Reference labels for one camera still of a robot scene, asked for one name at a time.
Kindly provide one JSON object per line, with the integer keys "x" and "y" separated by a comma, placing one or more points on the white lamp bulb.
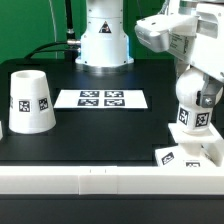
{"x": 191, "y": 117}

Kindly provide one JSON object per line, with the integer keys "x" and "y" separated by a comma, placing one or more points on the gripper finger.
{"x": 207, "y": 96}

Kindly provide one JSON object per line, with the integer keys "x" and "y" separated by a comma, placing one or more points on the white part at left edge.
{"x": 1, "y": 130}

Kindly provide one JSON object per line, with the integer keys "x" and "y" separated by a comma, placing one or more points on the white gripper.
{"x": 190, "y": 30}

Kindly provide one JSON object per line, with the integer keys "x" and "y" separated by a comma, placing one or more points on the white frame wall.
{"x": 106, "y": 180}

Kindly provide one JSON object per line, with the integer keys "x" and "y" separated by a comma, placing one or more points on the white conical lamp shade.
{"x": 31, "y": 109}

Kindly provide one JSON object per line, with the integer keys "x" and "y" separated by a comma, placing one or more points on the white marker sheet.
{"x": 101, "y": 99}

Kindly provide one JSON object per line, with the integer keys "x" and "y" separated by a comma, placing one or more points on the white lamp base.
{"x": 203, "y": 150}

